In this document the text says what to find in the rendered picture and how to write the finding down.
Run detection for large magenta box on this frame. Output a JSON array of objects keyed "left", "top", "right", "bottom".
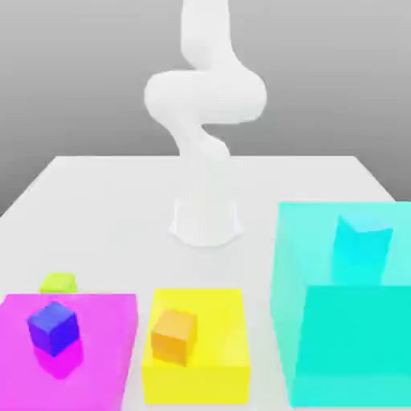
[{"left": 0, "top": 292, "right": 139, "bottom": 411}]

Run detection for small blue cube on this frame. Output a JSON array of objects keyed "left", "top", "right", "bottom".
[{"left": 26, "top": 300, "right": 80, "bottom": 358}]

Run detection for small cyan cube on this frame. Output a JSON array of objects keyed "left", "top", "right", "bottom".
[{"left": 331, "top": 214, "right": 394, "bottom": 286}]

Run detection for large yellow box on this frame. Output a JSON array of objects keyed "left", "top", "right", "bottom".
[{"left": 141, "top": 288, "right": 252, "bottom": 405}]

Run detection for small lime green cube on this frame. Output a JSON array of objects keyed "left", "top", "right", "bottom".
[{"left": 39, "top": 272, "right": 79, "bottom": 295}]

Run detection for small orange cube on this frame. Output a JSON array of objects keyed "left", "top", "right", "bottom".
[{"left": 150, "top": 308, "right": 197, "bottom": 368}]

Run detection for large turquoise box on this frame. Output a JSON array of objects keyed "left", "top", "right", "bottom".
[{"left": 269, "top": 201, "right": 411, "bottom": 409}]

